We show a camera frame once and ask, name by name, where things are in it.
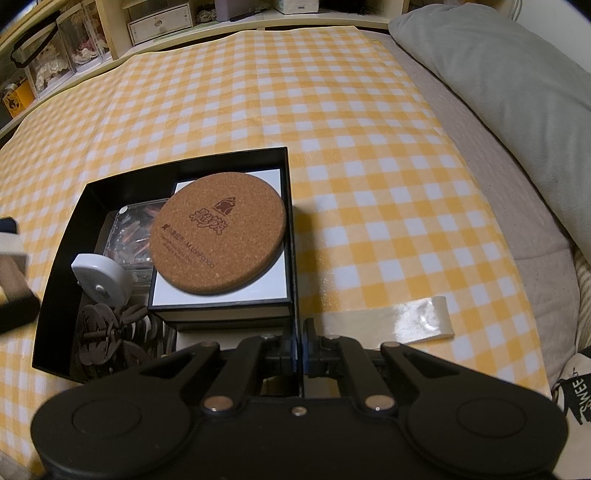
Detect round cork coaster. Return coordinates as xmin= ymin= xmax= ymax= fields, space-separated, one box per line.
xmin=152 ymin=172 xmax=286 ymax=294

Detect black cardboard box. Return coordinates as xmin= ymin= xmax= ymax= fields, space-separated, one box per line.
xmin=31 ymin=147 xmax=297 ymax=386

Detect white round tape measure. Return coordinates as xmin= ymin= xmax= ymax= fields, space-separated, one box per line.
xmin=71 ymin=254 xmax=132 ymax=305

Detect clear case with pink doll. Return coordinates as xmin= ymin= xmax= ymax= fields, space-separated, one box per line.
xmin=58 ymin=2 xmax=114 ymax=75

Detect clear square hair clip box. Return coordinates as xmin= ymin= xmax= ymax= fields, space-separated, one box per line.
xmin=103 ymin=199 xmax=170 ymax=269

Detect yellow box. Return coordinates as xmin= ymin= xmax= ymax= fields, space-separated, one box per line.
xmin=2 ymin=83 xmax=36 ymax=119

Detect black and white lidded box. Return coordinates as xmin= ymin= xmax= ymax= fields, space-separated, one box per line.
xmin=148 ymin=167 xmax=293 ymax=331

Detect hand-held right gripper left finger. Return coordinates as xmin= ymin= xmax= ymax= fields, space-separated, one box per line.
xmin=139 ymin=318 xmax=298 ymax=412

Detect clear tape strip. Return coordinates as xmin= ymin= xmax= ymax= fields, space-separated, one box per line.
xmin=323 ymin=295 xmax=456 ymax=345

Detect yellow checkered cloth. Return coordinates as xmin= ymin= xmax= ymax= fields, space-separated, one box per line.
xmin=0 ymin=25 xmax=552 ymax=462

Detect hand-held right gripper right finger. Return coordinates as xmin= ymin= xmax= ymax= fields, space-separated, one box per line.
xmin=302 ymin=318 xmax=467 ymax=412

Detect clear case with white doll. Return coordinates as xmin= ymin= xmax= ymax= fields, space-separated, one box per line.
xmin=25 ymin=32 xmax=77 ymax=100

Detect black headband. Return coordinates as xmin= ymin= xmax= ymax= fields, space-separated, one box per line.
xmin=11 ymin=11 xmax=62 ymax=68

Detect wooden shelf unit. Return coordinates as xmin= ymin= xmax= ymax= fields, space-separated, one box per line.
xmin=0 ymin=0 xmax=411 ymax=139

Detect small white rectangular block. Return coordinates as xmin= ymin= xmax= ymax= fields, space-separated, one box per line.
xmin=0 ymin=233 xmax=36 ymax=304

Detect white tissue box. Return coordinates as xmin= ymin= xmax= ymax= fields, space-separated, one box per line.
xmin=274 ymin=0 xmax=319 ymax=14

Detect black hair claw clip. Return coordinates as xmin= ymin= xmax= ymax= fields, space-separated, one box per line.
xmin=78 ymin=302 xmax=168 ymax=376

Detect beige quilted bed sheet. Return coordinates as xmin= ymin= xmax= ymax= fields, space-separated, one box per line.
xmin=392 ymin=37 xmax=591 ymax=389

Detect white drawer box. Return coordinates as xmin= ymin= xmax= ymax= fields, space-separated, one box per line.
xmin=128 ymin=2 xmax=193 ymax=46

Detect grey pillow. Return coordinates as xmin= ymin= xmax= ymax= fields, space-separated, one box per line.
xmin=388 ymin=4 xmax=591 ymax=254

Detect white pillow with black print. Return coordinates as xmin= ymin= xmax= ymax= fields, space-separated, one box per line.
xmin=551 ymin=353 xmax=591 ymax=426

